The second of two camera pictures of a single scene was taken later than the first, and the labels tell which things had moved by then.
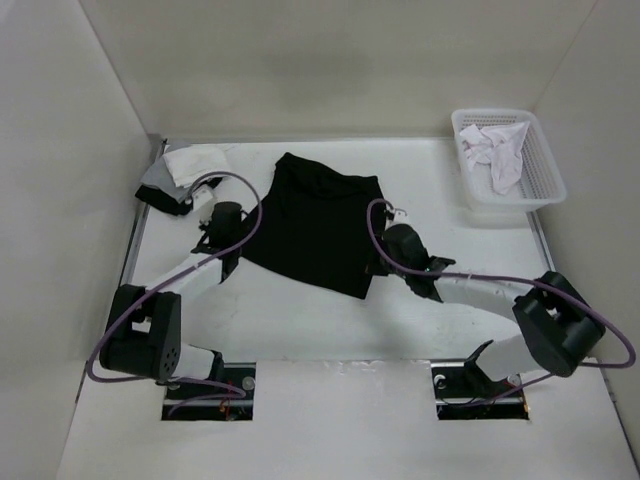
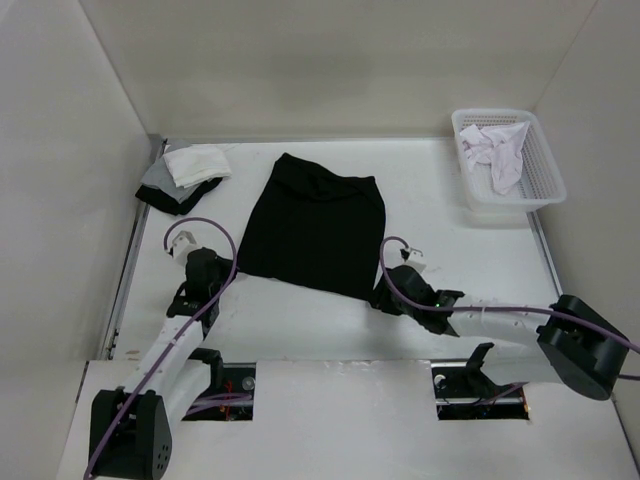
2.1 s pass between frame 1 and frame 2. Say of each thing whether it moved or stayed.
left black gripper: moved
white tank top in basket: stayed
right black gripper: moved
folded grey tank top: stayed
